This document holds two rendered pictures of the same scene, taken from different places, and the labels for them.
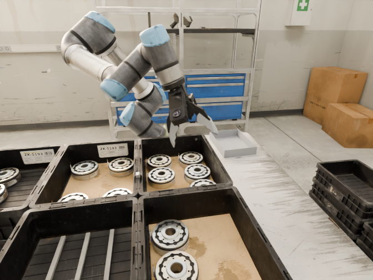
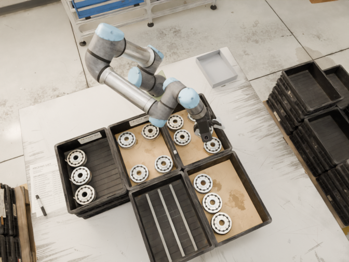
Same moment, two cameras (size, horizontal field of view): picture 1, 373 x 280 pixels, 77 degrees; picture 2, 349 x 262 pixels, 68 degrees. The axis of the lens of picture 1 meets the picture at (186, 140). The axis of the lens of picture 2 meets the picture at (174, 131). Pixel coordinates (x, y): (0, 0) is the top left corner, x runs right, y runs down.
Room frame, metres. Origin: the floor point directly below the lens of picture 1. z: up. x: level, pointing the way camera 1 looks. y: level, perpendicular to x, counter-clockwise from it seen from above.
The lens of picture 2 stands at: (0.15, 0.25, 2.22)
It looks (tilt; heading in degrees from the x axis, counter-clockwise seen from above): 64 degrees down; 350
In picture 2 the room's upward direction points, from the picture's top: 2 degrees counter-clockwise
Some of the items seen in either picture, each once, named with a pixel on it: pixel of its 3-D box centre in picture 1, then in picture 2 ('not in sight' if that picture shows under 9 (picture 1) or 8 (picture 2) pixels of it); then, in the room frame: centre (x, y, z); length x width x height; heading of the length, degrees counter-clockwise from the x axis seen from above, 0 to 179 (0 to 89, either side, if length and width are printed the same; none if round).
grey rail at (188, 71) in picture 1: (181, 71); not in sight; (2.72, 0.06, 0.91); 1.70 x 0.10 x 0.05; 99
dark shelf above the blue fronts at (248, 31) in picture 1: (200, 31); not in sight; (2.96, -0.16, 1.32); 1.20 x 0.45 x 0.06; 99
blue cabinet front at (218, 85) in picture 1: (215, 98); not in sight; (2.75, -0.34, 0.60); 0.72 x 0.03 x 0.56; 99
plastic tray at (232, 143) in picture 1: (231, 142); (216, 68); (1.32, -0.28, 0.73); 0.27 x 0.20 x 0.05; 13
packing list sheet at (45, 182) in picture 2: not in sight; (49, 184); (0.69, 0.93, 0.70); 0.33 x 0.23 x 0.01; 9
